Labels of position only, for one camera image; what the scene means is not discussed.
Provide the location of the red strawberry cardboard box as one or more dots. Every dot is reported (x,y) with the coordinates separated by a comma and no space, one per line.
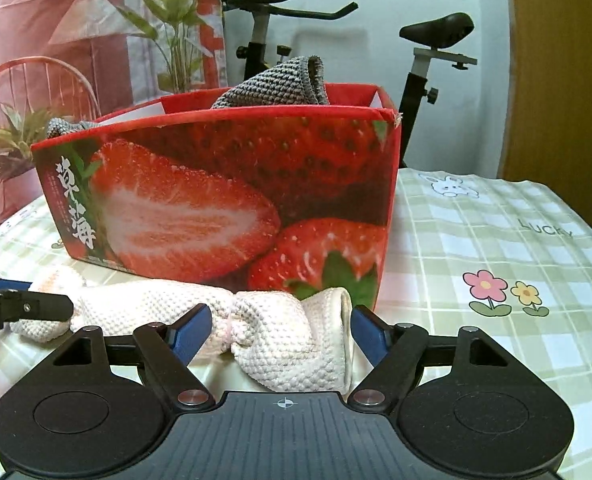
(200,185)

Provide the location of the green checked tablecloth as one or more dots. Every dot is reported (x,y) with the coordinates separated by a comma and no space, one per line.
(476,240)

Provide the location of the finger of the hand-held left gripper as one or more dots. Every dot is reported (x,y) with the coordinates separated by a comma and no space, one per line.
(5,285)
(35,306)

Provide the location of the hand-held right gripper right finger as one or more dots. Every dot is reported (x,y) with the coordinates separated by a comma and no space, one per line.
(368,332)

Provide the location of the wooden door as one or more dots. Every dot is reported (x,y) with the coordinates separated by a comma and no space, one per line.
(551,85)

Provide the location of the grey knitted cloth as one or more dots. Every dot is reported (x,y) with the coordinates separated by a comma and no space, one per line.
(271,85)

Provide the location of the white pink knitted cloth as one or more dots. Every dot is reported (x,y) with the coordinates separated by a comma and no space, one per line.
(276,330)

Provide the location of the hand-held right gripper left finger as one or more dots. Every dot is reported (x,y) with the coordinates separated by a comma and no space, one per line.
(193,332)

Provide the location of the printed red backdrop cloth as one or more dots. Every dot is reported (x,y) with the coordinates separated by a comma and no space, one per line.
(50,10)

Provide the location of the black exercise bike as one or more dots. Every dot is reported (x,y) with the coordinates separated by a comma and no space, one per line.
(416,90)

